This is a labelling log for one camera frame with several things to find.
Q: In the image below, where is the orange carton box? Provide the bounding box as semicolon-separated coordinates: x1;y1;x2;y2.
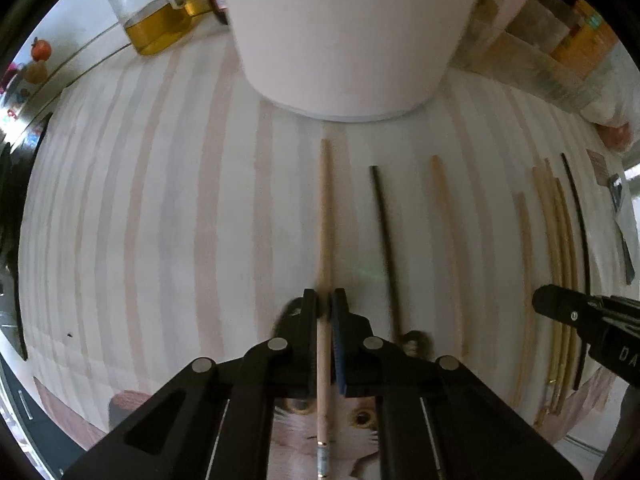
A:
549;0;618;82

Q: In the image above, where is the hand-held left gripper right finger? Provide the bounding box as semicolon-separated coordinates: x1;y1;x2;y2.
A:
330;288;584;480

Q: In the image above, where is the brown printed card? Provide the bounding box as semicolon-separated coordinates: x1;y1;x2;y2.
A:
586;149;607;186

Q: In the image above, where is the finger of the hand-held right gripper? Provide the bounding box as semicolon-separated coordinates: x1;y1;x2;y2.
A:
532;284;603;333

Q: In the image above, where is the beige carton box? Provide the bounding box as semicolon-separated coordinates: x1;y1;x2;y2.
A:
467;0;603;111

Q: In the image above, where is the clear cooking oil bottle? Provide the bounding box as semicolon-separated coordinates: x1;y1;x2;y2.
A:
101;0;201;57

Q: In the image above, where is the striped tablecloth with cat print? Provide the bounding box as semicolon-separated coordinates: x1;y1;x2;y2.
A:
17;20;627;480

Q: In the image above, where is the black chopstick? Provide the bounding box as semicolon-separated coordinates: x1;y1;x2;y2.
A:
560;153;592;392
369;165;404;343

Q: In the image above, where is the light wooden chopstick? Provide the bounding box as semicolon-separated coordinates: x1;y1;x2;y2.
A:
430;155;471;358
514;192;534;403
316;139;333;479
532;166;562;413
544;158;580;413

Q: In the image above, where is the clear plastic bag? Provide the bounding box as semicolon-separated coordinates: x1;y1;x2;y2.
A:
582;35;640;153

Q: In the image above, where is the white cylindrical container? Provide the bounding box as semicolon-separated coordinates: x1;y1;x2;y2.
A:
216;0;490;122

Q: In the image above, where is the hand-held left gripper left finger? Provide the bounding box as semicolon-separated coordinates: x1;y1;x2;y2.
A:
62;288;321;480

